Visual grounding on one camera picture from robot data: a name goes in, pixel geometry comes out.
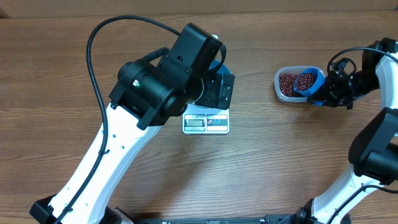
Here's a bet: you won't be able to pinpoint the blue measuring scoop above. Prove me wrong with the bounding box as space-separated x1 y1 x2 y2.
293 67 325 98

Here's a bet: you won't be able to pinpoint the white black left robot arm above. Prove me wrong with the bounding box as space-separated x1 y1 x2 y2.
29 24 235 223

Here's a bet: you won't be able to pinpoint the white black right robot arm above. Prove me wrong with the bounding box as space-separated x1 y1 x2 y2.
281 37 397 223

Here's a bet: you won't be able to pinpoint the teal plastic bowl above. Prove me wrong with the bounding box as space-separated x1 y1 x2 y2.
209 60 231 75

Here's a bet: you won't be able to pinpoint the white digital kitchen scale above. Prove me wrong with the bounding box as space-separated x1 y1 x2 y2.
182 104 230 134

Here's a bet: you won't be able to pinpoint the clear plastic container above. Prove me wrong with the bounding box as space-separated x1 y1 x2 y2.
274 66 326 103

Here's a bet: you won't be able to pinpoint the red adzuki beans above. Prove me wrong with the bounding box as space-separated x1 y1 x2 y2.
278 73 301 97

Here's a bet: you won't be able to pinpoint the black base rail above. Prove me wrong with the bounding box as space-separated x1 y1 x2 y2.
114 207 352 224

